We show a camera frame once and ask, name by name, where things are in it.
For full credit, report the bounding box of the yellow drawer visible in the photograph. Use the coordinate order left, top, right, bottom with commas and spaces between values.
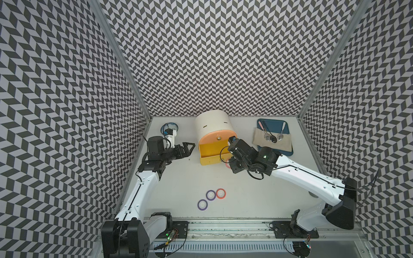
199, 141, 232, 166

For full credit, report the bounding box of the white round drawer cabinet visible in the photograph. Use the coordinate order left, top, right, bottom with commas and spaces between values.
195, 110, 235, 147

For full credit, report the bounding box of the orange top drawer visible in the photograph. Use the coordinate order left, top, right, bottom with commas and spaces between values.
199, 130, 237, 145

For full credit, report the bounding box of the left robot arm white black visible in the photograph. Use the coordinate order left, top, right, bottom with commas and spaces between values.
101, 136, 195, 258

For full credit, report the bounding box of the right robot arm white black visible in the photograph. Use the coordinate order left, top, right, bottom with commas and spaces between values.
228, 136, 357, 235

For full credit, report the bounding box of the purple tape roll right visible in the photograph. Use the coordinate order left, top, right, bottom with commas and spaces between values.
206, 190, 217, 202

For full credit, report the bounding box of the purple tape roll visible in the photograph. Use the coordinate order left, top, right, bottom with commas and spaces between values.
197, 199, 208, 211
206, 190, 217, 202

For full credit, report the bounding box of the purple tape roll left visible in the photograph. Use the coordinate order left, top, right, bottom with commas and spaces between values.
197, 199, 208, 211

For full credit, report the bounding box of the blue white ceramic bowl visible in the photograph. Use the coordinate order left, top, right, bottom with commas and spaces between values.
160, 122, 179, 136

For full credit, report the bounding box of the black spoon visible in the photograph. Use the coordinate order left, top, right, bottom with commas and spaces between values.
261, 121, 277, 144

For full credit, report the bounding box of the beige cloth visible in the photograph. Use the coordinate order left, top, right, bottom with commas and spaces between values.
253, 128, 293, 152

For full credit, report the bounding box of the teal tray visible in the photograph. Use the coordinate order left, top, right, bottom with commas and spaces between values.
257, 119, 294, 157

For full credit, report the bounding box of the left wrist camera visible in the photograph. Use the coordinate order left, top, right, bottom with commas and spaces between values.
163, 129, 177, 148

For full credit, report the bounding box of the pink handled spoon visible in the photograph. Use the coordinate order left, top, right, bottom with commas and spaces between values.
258, 121, 271, 141

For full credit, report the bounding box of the grey handled spoon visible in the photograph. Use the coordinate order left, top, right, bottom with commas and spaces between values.
277, 121, 286, 141

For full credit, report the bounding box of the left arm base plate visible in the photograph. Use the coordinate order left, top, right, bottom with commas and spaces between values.
156, 220, 189, 240

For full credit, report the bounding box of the aluminium front rail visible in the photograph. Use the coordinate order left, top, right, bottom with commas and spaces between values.
143, 215, 367, 242

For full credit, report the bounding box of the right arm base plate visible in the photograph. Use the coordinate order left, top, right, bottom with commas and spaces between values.
269, 220, 319, 240

